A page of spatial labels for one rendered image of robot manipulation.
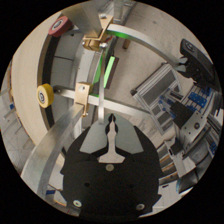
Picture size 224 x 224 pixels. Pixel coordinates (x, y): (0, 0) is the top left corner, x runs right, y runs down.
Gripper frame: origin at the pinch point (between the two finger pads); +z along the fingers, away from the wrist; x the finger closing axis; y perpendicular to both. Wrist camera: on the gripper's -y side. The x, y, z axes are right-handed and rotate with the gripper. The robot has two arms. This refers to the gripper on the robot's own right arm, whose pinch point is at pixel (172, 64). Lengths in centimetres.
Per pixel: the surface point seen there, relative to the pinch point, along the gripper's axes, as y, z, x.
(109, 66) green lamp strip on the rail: -23.3, 11.5, -11.1
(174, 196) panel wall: 250, -143, -184
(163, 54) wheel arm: -8.1, -3.8, -1.5
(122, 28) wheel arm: -22.1, -4.3, 0.3
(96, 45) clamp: -26.6, -4.5, -7.8
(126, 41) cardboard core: -20, 74, 42
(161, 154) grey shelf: 244, 65, -189
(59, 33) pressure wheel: -39.8, -7.2, -3.5
